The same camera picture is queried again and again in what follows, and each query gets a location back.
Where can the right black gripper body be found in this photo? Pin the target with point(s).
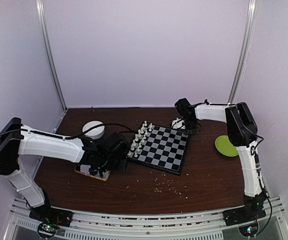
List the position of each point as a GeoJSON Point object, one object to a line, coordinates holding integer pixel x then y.
{"type": "Point", "coordinates": [192, 125]}

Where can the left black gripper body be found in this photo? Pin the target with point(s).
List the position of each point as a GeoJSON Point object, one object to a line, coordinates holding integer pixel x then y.
{"type": "Point", "coordinates": [110, 163]}

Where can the wooden tray with mirror base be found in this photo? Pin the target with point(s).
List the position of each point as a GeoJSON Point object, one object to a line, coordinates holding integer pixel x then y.
{"type": "Point", "coordinates": [86, 170]}

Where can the black and grey chessboard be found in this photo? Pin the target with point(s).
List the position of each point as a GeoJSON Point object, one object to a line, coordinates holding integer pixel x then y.
{"type": "Point", "coordinates": [159, 148]}

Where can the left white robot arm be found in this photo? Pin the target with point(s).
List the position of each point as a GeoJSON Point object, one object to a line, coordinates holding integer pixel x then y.
{"type": "Point", "coordinates": [18, 140]}

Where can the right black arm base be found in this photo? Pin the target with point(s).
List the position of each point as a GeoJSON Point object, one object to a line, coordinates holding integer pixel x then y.
{"type": "Point", "coordinates": [244, 216]}

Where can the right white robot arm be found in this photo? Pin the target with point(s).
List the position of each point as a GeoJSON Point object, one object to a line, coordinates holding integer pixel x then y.
{"type": "Point", "coordinates": [242, 133]}

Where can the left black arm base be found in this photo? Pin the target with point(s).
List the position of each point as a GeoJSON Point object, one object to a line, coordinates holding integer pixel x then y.
{"type": "Point", "coordinates": [51, 222]}

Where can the pile of black chess pieces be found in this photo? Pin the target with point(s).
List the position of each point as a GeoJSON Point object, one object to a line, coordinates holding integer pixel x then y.
{"type": "Point", "coordinates": [97, 172]}

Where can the white bowl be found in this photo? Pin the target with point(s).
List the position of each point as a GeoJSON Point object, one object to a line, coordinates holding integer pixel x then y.
{"type": "Point", "coordinates": [95, 133]}

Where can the green plate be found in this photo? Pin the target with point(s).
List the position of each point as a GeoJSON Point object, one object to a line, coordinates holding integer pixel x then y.
{"type": "Point", "coordinates": [225, 147]}

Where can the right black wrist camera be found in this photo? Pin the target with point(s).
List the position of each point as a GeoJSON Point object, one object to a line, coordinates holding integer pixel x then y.
{"type": "Point", "coordinates": [182, 106]}

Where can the aluminium front rail frame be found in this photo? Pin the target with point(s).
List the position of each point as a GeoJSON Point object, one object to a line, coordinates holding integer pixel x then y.
{"type": "Point", "coordinates": [203, 225]}

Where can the right aluminium frame post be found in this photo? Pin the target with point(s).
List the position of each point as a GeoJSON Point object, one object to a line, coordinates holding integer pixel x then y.
{"type": "Point", "coordinates": [245, 47]}

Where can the aluminium frame post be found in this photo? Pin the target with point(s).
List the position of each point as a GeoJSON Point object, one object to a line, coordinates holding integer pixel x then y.
{"type": "Point", "coordinates": [49, 54]}
{"type": "Point", "coordinates": [245, 47]}

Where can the left aluminium frame post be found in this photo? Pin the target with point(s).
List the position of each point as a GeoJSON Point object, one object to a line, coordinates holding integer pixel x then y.
{"type": "Point", "coordinates": [49, 54]}

